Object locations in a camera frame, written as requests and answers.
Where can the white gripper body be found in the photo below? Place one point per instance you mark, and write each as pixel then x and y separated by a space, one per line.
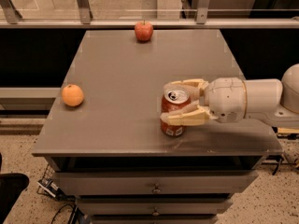
pixel 224 99

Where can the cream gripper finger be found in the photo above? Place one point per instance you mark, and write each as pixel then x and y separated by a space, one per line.
pixel 194 87
pixel 192 114

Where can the red coke can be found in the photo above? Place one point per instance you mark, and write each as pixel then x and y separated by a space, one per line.
pixel 173 100

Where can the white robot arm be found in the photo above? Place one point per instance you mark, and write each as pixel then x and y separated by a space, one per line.
pixel 274 102

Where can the red apple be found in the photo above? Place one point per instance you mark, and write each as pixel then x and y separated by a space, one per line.
pixel 143 31

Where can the top drawer knob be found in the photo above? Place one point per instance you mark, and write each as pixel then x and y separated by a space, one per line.
pixel 156 189

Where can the drawer knob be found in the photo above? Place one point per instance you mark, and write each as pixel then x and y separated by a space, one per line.
pixel 155 212
pixel 156 189

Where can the grey drawer cabinet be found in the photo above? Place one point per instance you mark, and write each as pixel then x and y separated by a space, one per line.
pixel 109 152

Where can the orange fruit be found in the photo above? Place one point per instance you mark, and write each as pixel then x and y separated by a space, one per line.
pixel 72 95

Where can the black chair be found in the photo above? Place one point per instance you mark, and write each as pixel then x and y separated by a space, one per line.
pixel 11 187

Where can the metal window railing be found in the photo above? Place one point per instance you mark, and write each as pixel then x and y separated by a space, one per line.
pixel 100 14

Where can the wire basket on floor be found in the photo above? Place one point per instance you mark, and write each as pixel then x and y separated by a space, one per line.
pixel 47 186

